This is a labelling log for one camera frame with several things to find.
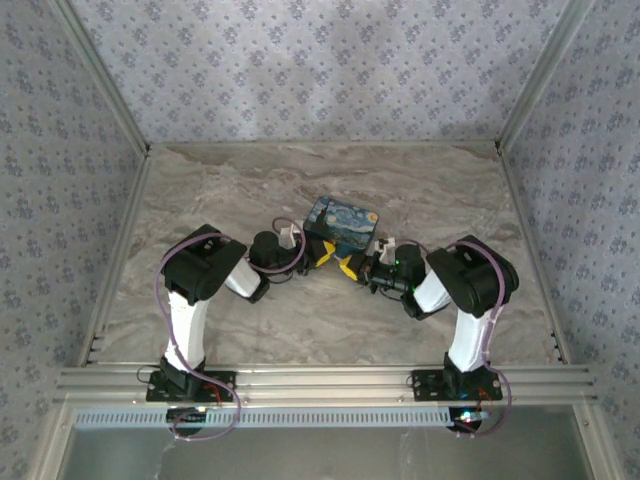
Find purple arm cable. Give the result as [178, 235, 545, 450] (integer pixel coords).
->
[153, 233, 244, 442]
[447, 238, 515, 439]

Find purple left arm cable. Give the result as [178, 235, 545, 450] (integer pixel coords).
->
[153, 233, 244, 442]

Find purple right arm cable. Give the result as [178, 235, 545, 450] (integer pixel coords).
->
[447, 238, 515, 439]

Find starry night painted tin box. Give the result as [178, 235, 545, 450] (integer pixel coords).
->
[302, 195, 380, 261]

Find aluminium frame post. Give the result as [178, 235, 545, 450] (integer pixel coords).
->
[52, 0, 152, 156]
[496, 0, 597, 152]

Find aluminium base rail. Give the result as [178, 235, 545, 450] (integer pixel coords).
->
[53, 363, 600, 407]

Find grey steel sheet panel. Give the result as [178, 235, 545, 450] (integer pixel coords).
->
[59, 404, 594, 480]

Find aluminium table side rail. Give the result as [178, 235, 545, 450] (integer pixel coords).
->
[78, 149, 152, 367]
[497, 143, 572, 365]

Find grey slotted cable duct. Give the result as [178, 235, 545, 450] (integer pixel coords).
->
[73, 405, 495, 430]

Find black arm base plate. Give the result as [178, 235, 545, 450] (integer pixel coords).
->
[145, 368, 238, 404]
[410, 368, 504, 402]

